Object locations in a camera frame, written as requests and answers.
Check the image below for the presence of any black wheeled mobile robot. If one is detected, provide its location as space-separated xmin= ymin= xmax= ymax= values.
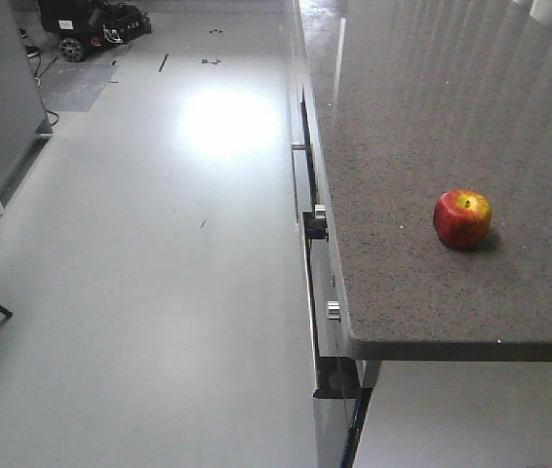
xmin=36 ymin=0 xmax=152 ymax=62

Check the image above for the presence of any black white sneaker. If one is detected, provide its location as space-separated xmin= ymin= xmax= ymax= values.
xmin=19 ymin=28 xmax=41 ymax=59

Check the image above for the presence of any grey speckled kitchen counter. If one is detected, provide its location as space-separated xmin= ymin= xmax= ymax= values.
xmin=287 ymin=0 xmax=552 ymax=468

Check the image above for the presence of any silver drawer knob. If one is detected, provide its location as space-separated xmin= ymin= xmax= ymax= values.
xmin=313 ymin=204 xmax=327 ymax=230
xmin=326 ymin=300 xmax=341 ymax=321

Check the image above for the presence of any silver drawer bar handle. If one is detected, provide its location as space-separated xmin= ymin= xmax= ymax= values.
xmin=291 ymin=141 xmax=305 ymax=226

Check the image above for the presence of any red yellow apple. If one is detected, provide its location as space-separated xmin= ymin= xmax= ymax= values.
xmin=433 ymin=189 xmax=492 ymax=250

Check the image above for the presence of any silver upper drawer knob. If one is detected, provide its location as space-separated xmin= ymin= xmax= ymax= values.
xmin=313 ymin=204 xmax=327 ymax=230

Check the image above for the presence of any silver lower drawer knob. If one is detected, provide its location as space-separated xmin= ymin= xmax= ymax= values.
xmin=326 ymin=300 xmax=341 ymax=321

